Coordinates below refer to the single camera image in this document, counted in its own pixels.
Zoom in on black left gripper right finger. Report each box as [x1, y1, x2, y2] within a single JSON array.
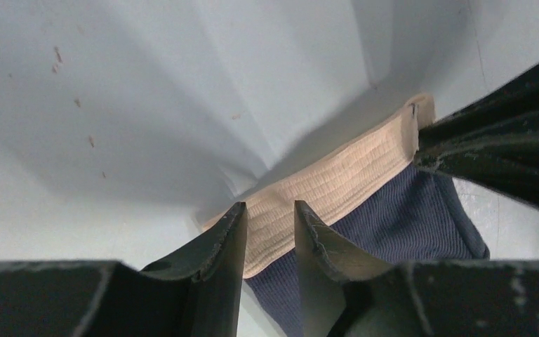
[[294, 201, 539, 336]]

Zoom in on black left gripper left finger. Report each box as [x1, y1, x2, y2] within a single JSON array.
[[0, 202, 247, 336]]

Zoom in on navy underwear with cream waistband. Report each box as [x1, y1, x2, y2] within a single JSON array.
[[201, 93, 491, 337]]

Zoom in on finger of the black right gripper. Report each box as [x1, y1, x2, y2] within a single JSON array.
[[413, 63, 539, 210]]

